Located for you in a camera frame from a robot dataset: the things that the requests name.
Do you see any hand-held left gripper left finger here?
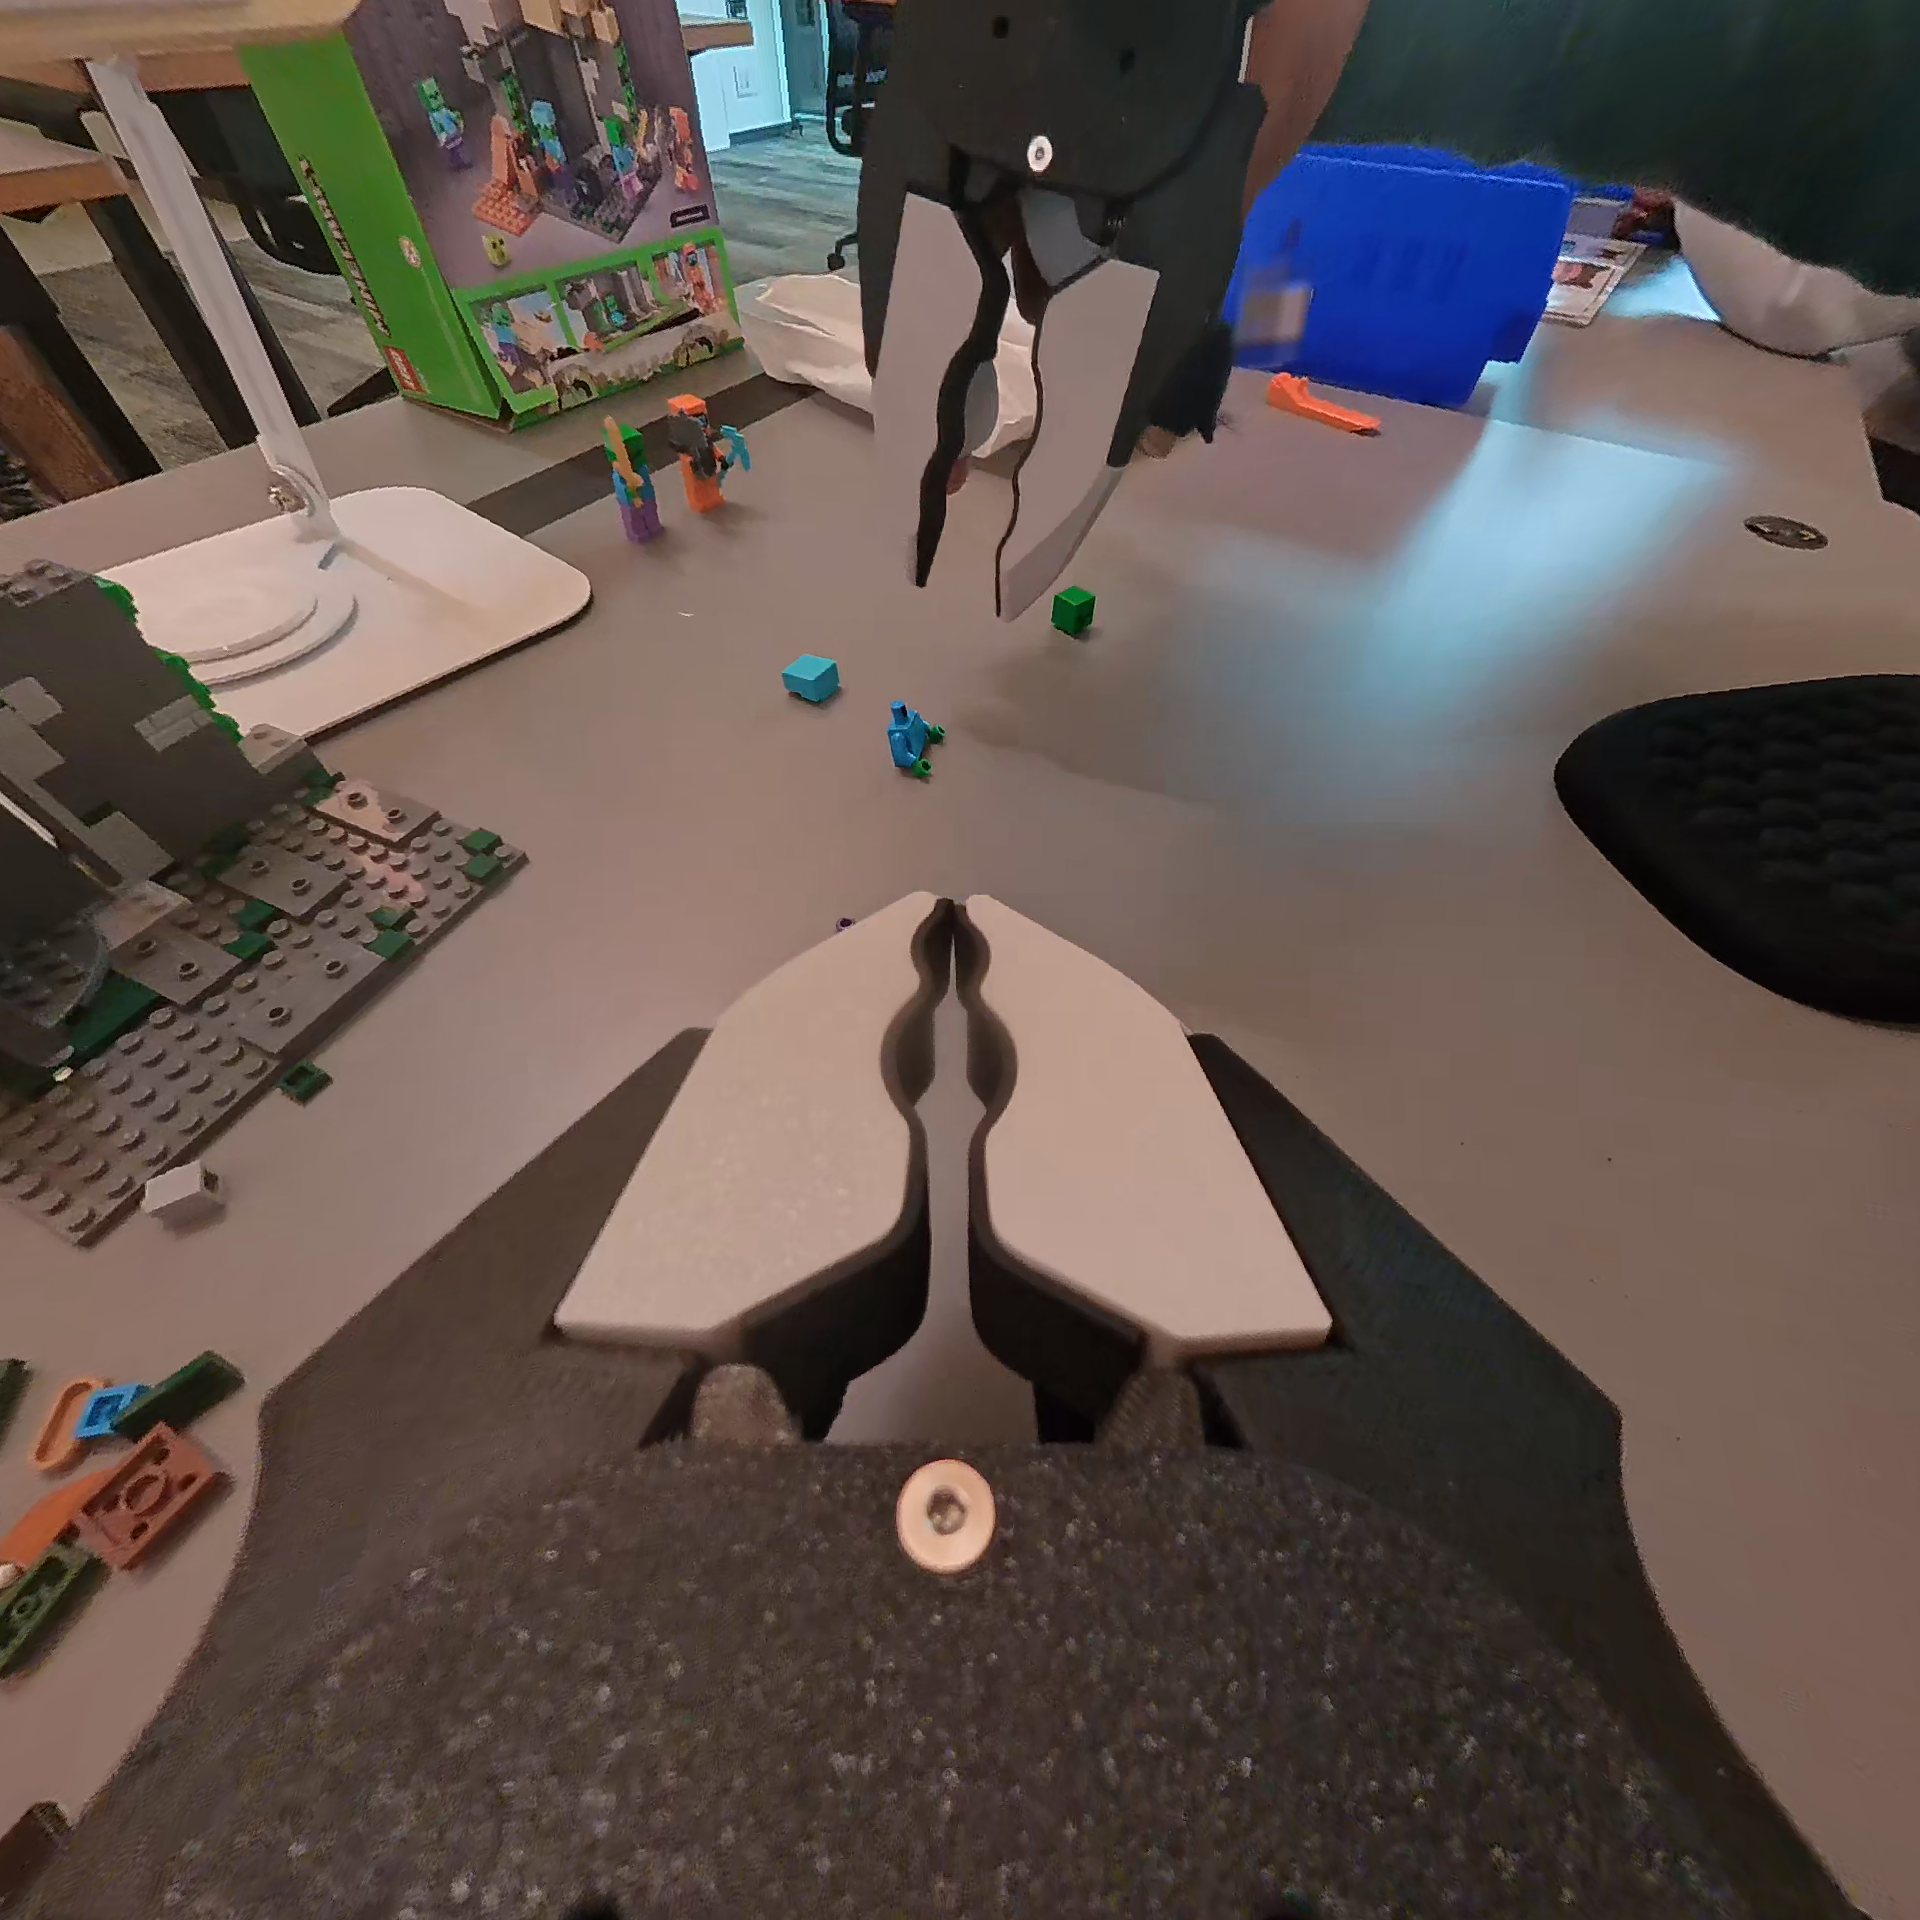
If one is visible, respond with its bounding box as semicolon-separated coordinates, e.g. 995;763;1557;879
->
555;887;958;1440

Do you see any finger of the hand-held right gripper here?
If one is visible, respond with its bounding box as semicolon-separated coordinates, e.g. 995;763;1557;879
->
875;186;1014;594
992;243;1167;623

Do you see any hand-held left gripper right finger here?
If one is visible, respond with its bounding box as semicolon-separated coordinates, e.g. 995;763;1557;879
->
958;887;1337;1440

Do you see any small orange grey brick model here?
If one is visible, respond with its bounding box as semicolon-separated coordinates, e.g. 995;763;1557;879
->
668;386;754;517

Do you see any green headed toy minifigure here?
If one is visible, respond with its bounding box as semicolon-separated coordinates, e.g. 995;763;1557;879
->
598;418;668;554

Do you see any blue plastic bin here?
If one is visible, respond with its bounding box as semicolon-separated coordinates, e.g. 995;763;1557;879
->
1221;136;1577;410

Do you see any person's right forearm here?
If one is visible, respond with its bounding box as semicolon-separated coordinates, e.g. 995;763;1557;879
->
1307;0;1920;307

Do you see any person's right hand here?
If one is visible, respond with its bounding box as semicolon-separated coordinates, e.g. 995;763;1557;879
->
1243;0;1370;216

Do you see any white crumpled paper bag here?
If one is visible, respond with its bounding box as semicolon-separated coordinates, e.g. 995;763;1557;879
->
749;269;1055;464

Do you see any orange flat brick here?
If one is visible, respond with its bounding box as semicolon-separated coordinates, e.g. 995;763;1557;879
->
1268;375;1383;437

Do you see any brick set cardboard box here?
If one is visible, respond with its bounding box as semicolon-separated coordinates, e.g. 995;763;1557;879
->
234;0;749;437

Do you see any printed paper leaflet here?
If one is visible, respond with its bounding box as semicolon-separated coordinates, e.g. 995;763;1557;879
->
1538;194;1654;336

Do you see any white rounded board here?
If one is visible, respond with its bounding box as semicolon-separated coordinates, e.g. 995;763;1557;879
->
91;488;598;734

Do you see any grey brick building model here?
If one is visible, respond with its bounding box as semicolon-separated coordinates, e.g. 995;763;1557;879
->
0;555;535;1256

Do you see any scatter of small loose bricks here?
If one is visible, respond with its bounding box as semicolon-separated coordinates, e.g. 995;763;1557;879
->
0;1342;252;1687

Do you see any wooden top office table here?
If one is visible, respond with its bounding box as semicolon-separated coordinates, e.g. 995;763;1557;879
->
0;46;328;488

